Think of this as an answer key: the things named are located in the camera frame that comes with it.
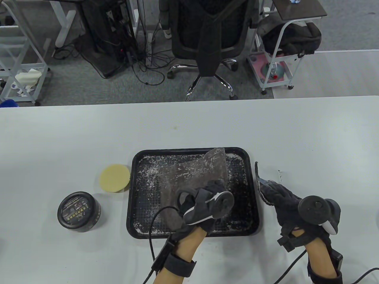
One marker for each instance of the person's left hand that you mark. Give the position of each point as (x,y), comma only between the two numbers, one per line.
(211,187)

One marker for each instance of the person's right hand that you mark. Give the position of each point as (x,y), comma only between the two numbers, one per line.
(281,198)

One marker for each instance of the black white tracking controller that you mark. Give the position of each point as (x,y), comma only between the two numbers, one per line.
(315,208)
(222,204)

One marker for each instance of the brown leather bag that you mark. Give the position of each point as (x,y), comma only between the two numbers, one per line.
(189,174)

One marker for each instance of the white and brown applicator pad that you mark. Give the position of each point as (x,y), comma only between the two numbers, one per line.
(262,181)

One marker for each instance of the black leather care cream jar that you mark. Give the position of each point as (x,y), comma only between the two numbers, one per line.
(77,210)

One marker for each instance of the person's left forearm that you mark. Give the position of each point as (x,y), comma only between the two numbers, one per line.
(186,245)

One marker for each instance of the person's right forearm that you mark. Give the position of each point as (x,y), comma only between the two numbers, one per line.
(316,254)

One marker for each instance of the black plastic tray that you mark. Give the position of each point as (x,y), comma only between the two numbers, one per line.
(142,189)

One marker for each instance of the yellow round sponge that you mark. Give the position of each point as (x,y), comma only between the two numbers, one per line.
(115,178)

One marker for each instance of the white rolling cart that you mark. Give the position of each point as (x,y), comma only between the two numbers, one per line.
(276,85)

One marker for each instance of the clear bottle with red cap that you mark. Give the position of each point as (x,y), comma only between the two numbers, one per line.
(275,71)

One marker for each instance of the pink cart shelf mat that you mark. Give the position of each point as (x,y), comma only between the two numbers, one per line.
(257,63)

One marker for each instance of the white power strip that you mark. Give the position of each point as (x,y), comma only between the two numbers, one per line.
(149,47)

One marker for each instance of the black mesh office chair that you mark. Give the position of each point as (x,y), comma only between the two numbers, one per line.
(207,29)

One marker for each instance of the black backpack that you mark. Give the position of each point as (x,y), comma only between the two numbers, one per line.
(290,37)

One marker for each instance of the black computer tower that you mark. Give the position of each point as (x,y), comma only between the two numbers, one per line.
(100,29)

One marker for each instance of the white foam block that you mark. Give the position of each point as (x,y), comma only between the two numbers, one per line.
(28,77)

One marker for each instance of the white desk leg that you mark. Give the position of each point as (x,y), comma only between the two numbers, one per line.
(63,29)

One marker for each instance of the blue object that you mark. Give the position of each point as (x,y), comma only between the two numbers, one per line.
(7,103)

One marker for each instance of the white metal shelf rack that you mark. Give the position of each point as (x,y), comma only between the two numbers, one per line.
(11,31)

